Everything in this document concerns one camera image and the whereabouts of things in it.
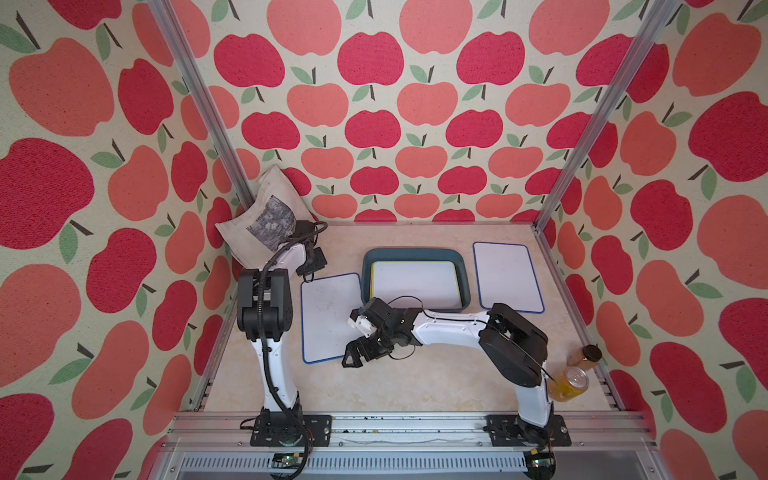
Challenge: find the amber bottle black cap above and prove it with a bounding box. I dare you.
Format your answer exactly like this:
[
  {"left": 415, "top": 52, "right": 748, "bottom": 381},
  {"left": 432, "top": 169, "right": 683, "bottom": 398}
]
[{"left": 566, "top": 344, "right": 603, "bottom": 371}]

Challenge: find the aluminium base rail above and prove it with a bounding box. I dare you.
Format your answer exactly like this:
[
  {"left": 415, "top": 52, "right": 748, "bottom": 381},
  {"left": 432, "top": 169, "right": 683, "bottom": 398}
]
[{"left": 147, "top": 411, "right": 671, "bottom": 479}]

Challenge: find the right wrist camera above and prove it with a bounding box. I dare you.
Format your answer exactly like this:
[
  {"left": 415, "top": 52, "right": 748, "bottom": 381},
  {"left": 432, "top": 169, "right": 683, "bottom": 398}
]
[{"left": 347, "top": 297, "right": 393, "bottom": 337}]

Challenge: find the teal plastic storage box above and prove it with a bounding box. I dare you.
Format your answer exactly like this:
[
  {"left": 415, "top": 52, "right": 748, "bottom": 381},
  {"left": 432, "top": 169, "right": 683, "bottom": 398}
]
[{"left": 361, "top": 247, "right": 471, "bottom": 313}]

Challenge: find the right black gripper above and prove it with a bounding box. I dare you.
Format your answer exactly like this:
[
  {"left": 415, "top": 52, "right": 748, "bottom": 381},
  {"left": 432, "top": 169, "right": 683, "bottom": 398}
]
[{"left": 339, "top": 328, "right": 394, "bottom": 365}]

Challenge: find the aluminium frame post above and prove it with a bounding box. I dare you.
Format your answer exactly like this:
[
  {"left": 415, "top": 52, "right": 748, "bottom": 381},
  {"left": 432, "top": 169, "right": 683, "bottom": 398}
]
[
  {"left": 532, "top": 0, "right": 682, "bottom": 237},
  {"left": 148, "top": 0, "right": 255, "bottom": 209}
]

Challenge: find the right aluminium frame post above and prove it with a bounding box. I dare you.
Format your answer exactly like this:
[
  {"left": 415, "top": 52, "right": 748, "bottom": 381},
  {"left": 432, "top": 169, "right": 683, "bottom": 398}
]
[{"left": 532, "top": 0, "right": 682, "bottom": 237}]

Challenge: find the blue-framed whiteboard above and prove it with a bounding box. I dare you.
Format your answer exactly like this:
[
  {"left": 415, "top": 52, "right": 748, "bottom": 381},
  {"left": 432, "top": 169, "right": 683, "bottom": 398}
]
[
  {"left": 300, "top": 273, "right": 363, "bottom": 365},
  {"left": 473, "top": 242, "right": 545, "bottom": 314}
]

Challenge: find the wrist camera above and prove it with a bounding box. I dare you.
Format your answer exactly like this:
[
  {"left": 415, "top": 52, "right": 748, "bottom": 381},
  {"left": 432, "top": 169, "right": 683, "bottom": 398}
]
[
  {"left": 290, "top": 220, "right": 318, "bottom": 242},
  {"left": 347, "top": 297, "right": 393, "bottom": 337}
]

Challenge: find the left aluminium frame post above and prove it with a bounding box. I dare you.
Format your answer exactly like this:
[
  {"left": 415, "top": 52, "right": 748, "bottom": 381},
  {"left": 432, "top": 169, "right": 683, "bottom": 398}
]
[{"left": 148, "top": 0, "right": 255, "bottom": 209}]

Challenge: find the beige printed canvas bag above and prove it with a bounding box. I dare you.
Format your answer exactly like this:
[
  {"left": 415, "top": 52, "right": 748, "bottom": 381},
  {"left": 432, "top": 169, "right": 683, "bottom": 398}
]
[{"left": 215, "top": 166, "right": 314, "bottom": 269}]

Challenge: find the yellow-framed whiteboard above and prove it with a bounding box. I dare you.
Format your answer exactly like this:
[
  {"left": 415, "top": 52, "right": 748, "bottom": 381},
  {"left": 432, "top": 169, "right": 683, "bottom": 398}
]
[{"left": 368, "top": 261, "right": 463, "bottom": 310}]

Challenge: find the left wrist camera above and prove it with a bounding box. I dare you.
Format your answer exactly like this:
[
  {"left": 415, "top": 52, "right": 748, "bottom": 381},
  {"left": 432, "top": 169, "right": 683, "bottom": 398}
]
[{"left": 290, "top": 220, "right": 318, "bottom": 242}]

